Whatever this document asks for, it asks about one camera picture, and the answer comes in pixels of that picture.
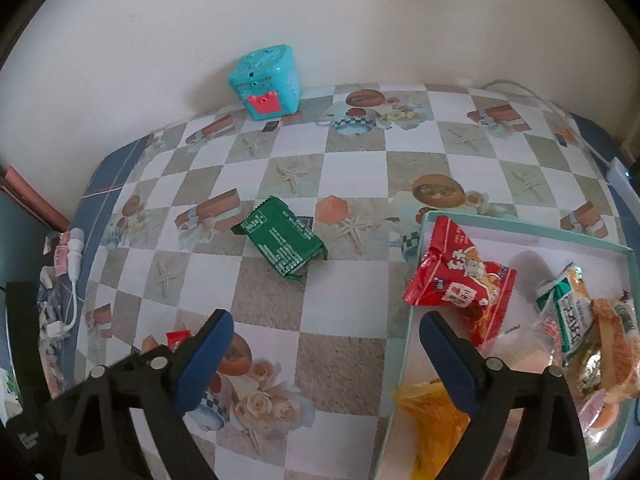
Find red peanut snack packet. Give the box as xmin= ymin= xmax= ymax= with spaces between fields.
xmin=402 ymin=216 xmax=516 ymax=347

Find crumpled paper wrappers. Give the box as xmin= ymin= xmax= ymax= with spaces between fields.
xmin=37 ymin=266 xmax=77 ymax=398

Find white plug with cable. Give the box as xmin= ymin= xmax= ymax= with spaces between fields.
xmin=47 ymin=228 xmax=85 ymax=340

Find orange bread bag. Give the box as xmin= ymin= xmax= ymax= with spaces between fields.
xmin=591 ymin=298 xmax=639 ymax=404

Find checkered tablecloth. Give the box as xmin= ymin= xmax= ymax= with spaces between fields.
xmin=65 ymin=84 xmax=636 ymax=479

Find white cable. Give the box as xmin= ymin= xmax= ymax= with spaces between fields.
xmin=479 ymin=78 xmax=614 ymax=166

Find pink snack bag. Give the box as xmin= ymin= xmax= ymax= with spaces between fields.
xmin=576 ymin=389 xmax=620 ymax=446

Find green white pastry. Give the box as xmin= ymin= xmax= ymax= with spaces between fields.
xmin=534 ymin=263 xmax=601 ymax=396

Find red white snack packet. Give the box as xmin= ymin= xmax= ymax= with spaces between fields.
xmin=166 ymin=330 xmax=192 ymax=351

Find teal cube toy box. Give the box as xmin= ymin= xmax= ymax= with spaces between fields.
xmin=228 ymin=44 xmax=302 ymax=122

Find white power strip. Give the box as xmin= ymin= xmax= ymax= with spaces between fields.
xmin=606 ymin=157 xmax=637 ymax=202

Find yellow orange snack bag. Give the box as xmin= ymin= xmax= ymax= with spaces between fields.
xmin=394 ymin=380 xmax=470 ymax=480

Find dark green snack packet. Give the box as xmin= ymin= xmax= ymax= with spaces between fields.
xmin=231 ymin=196 xmax=329 ymax=282

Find small black card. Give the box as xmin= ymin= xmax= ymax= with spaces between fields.
xmin=262 ymin=120 xmax=280 ymax=132

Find white tray teal rim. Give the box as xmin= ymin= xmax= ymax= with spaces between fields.
xmin=373 ymin=211 xmax=639 ymax=479

